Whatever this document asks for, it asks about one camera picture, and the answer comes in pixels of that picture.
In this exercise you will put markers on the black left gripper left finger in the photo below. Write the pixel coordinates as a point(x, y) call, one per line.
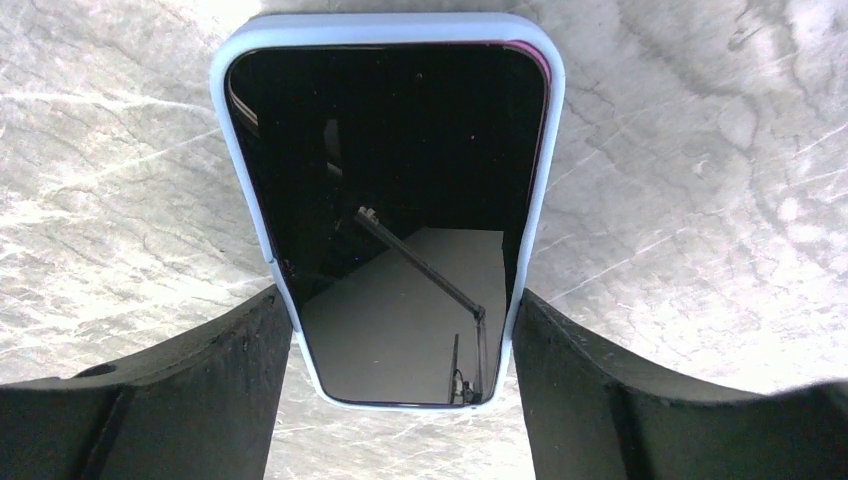
point(201, 405)

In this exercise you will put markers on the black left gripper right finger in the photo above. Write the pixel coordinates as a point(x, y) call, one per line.
point(595, 410)

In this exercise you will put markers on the black phone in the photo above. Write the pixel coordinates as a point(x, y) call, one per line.
point(394, 166)

